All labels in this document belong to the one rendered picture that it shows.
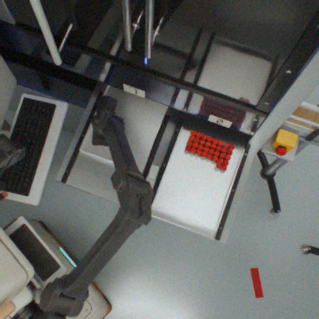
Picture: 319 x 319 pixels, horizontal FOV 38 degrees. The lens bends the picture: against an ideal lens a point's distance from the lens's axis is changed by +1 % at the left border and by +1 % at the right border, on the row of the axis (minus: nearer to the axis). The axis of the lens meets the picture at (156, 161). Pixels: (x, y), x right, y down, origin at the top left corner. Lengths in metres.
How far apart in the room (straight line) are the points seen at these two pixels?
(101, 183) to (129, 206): 0.63
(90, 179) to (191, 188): 0.39
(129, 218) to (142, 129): 0.72
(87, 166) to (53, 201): 0.93
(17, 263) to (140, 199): 0.38
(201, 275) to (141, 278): 0.34
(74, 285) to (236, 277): 1.49
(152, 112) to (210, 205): 0.44
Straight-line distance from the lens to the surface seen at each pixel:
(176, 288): 2.61
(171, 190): 1.76
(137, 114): 1.84
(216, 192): 1.78
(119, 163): 1.30
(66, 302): 1.35
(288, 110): 1.48
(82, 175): 1.79
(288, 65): 1.27
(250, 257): 2.68
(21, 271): 1.31
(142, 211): 1.18
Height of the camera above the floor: 2.60
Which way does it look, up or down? 75 degrees down
